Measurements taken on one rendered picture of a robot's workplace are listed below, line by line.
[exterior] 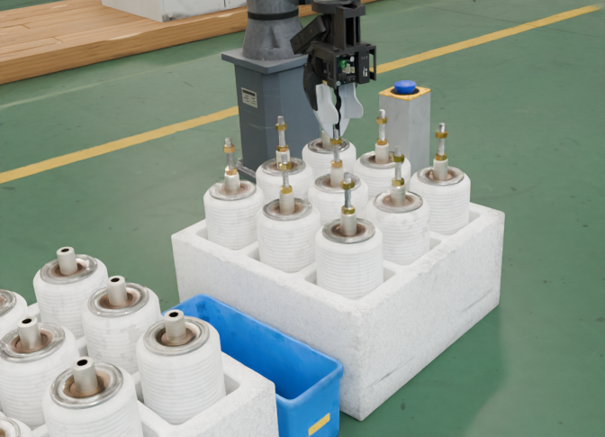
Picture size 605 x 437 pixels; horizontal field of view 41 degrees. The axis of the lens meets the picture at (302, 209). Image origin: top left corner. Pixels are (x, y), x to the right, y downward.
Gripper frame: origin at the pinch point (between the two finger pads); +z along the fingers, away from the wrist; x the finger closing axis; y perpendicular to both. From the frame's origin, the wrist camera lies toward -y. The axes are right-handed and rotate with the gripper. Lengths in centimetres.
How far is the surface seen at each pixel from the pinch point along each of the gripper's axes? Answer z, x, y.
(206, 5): 24, 60, -212
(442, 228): 16.2, 12.8, 11.6
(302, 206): 9.1, -8.9, 5.5
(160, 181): 35, -8, -74
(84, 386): 9, -48, 32
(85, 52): 30, 5, -194
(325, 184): 9.1, -1.9, 0.2
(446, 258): 17.1, 8.6, 18.4
